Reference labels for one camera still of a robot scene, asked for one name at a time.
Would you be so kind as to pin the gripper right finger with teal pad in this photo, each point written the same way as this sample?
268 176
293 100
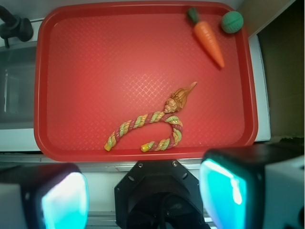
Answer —
254 187

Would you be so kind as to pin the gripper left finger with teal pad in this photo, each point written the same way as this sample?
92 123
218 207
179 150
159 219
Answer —
53 196

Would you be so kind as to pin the steel sink basin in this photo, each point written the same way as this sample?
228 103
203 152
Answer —
17 77

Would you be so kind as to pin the red plastic tray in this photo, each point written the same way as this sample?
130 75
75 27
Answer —
99 65

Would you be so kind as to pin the green rubber ball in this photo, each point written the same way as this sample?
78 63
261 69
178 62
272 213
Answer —
232 22

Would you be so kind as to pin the orange toy carrot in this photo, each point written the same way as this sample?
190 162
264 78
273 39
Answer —
206 37

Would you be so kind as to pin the black octagonal mount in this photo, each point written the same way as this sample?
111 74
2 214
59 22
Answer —
159 194

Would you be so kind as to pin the multicolour twisted rope toy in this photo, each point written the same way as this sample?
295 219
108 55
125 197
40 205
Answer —
158 131

